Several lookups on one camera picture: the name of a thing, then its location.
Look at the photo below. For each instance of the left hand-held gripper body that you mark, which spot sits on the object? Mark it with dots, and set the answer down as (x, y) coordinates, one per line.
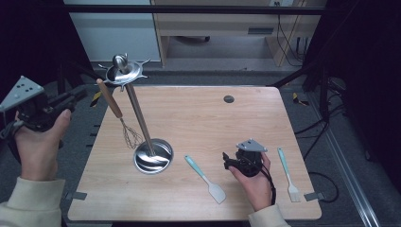
(22, 93)

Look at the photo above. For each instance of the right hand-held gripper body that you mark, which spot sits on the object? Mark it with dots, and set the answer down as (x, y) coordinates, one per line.
(249, 157)

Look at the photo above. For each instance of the steel utensil rack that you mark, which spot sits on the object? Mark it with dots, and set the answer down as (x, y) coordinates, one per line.
(138, 116)

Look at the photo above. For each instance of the person's right hand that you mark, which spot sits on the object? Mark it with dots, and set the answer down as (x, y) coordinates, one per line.
(255, 189)

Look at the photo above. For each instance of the person's left hand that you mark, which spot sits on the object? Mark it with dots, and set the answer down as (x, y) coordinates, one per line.
(39, 151)

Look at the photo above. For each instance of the black metal stand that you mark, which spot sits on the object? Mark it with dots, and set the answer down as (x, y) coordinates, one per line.
(323, 91)
(67, 74)

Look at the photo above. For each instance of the yellow black tape piece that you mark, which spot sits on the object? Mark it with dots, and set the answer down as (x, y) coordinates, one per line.
(96, 99)
(298, 99)

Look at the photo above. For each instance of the grey table grommet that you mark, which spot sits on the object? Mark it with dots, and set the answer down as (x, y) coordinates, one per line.
(229, 99)

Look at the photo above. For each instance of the white cabinet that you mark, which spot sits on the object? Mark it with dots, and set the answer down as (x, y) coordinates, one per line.
(119, 34)

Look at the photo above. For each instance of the light wooden desk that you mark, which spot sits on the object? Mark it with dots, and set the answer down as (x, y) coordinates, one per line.
(214, 23)

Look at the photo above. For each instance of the aluminium floor rail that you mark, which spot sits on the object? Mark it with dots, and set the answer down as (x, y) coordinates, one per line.
(343, 164)

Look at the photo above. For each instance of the black frame bar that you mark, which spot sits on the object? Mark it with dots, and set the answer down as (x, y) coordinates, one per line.
(189, 9)

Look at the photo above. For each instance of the white wall socket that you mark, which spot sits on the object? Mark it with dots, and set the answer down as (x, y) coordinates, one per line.
(280, 3)

